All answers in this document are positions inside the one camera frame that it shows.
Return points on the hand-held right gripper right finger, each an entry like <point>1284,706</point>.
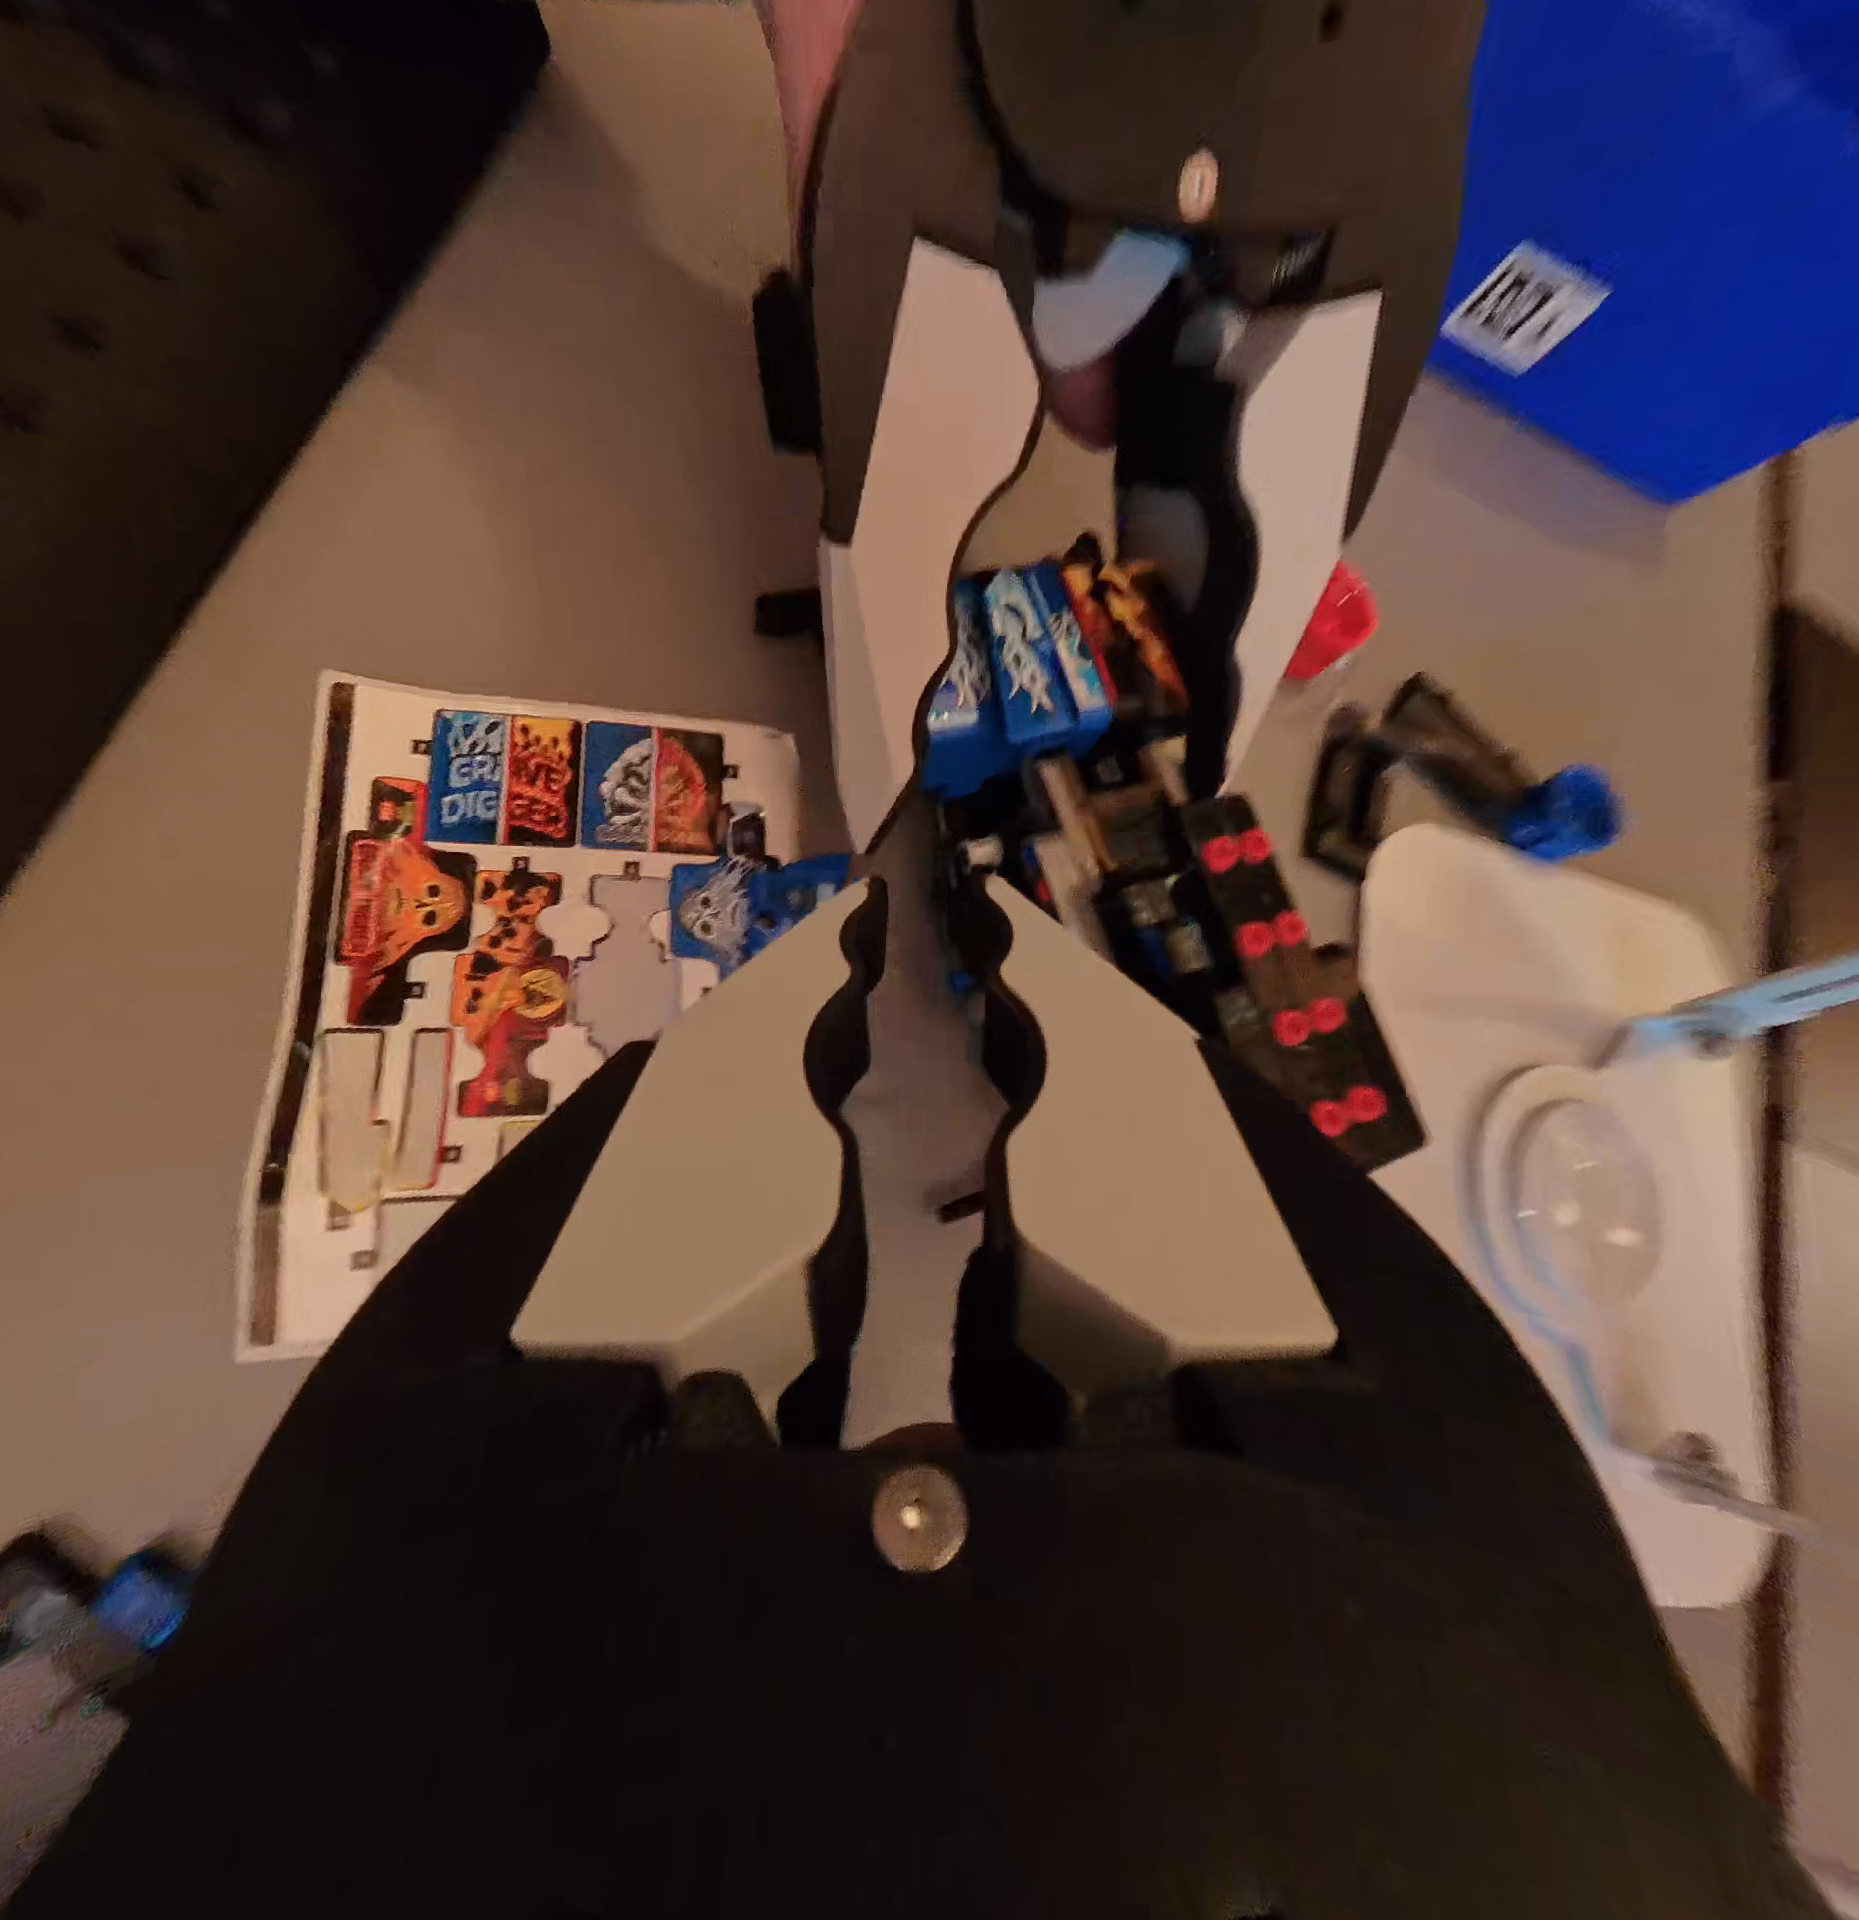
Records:
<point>1154,1187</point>

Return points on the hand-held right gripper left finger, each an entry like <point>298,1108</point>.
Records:
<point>689,1187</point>

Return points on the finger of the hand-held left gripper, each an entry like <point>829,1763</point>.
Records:
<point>907,495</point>
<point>1305,450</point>

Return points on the blue skull sticker panel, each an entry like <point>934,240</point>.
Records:
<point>818,884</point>

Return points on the toy brick truck model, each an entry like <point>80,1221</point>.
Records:
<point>1139,855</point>

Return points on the person's left hand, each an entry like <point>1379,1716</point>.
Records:
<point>808,76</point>

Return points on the red wheel rim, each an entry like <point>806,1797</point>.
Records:
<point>1335,622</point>

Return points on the colourful sticker sheet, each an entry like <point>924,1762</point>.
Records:
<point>630,960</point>

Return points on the black cylinder brick piece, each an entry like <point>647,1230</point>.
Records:
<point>1409,766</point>

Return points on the white book stand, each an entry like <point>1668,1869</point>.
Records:
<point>1471,930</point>

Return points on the blue storage bin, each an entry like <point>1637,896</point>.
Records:
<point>1694,180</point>

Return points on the black and blue brick piece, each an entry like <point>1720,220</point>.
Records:
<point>133,1598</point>

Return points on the black perforated mat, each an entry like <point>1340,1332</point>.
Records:
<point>150,299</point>

